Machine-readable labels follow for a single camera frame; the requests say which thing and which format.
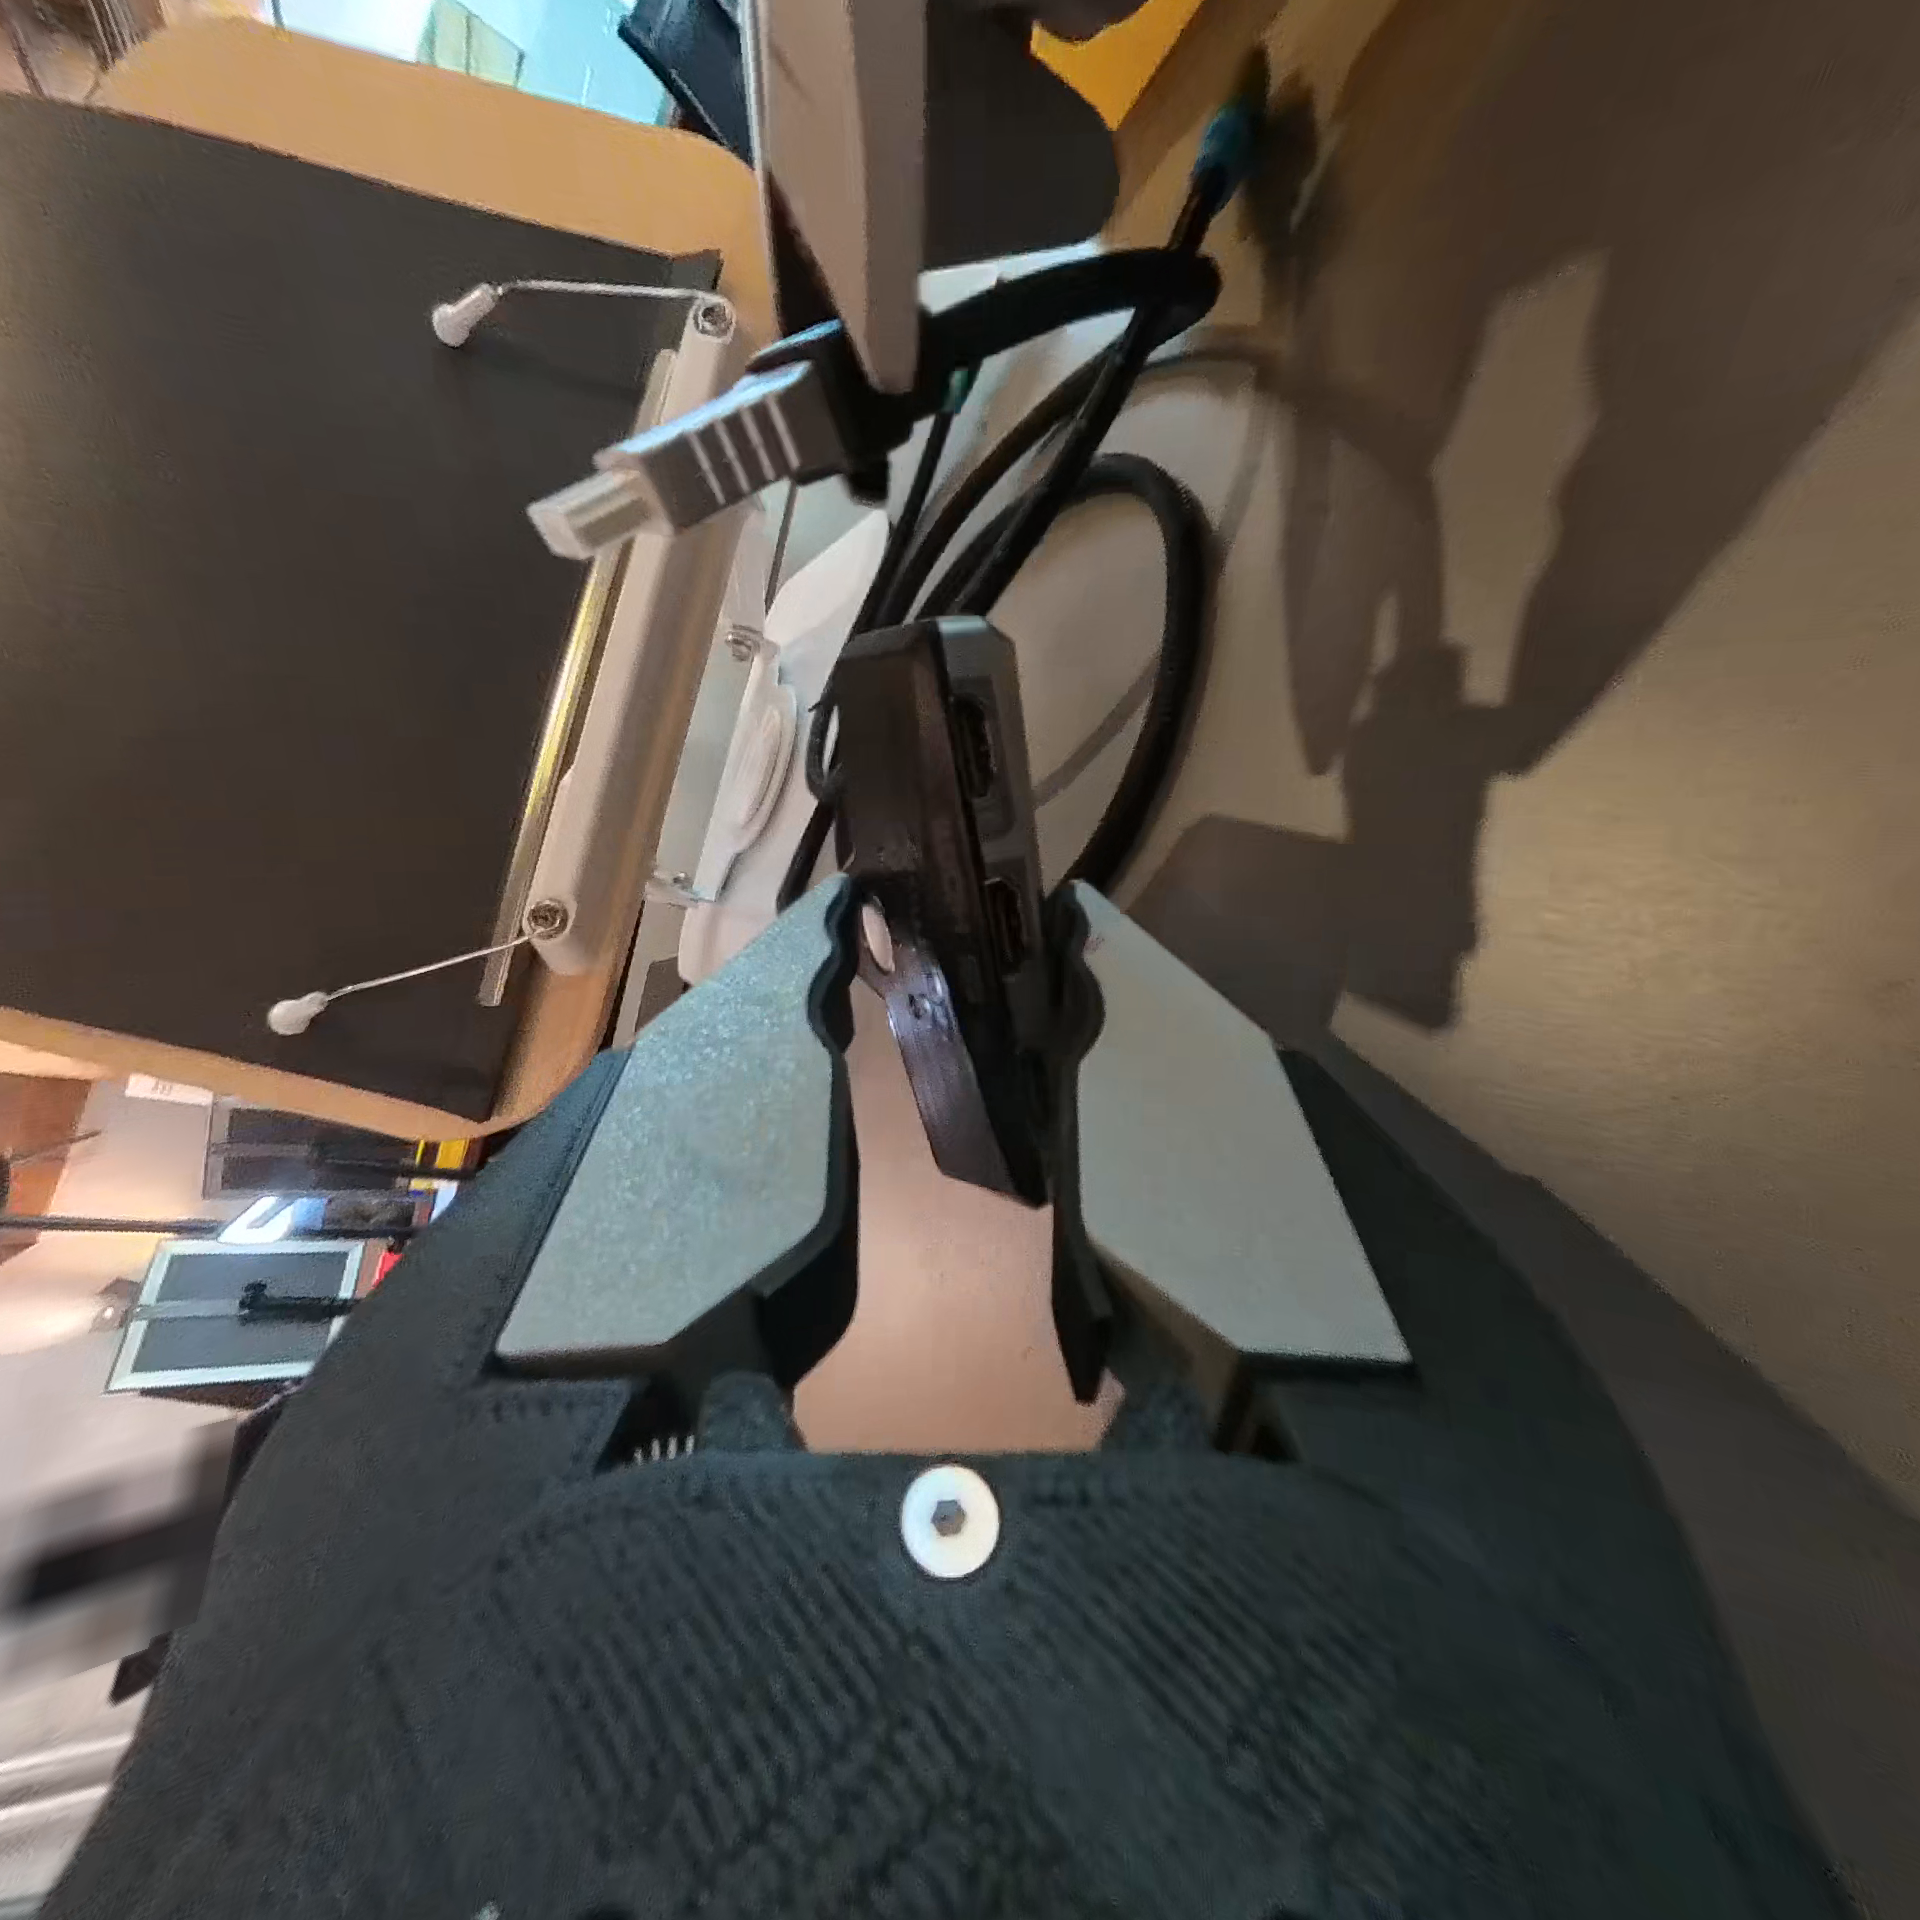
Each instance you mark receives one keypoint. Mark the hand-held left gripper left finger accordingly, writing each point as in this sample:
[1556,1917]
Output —
[676,1185]

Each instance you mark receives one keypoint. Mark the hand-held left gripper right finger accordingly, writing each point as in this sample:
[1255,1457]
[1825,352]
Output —
[1214,1185]

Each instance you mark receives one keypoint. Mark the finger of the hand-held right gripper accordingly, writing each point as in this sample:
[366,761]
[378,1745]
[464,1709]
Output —
[1037,165]
[855,149]

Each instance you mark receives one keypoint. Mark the black hdmi switch box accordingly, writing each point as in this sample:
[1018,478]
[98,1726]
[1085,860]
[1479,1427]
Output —
[914,781]

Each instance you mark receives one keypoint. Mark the grey framed dark panel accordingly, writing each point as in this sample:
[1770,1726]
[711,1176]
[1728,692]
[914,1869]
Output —
[224,1320]
[301,1149]

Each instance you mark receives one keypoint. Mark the wooden board with black panel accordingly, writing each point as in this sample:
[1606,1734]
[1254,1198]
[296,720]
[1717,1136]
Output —
[270,599]

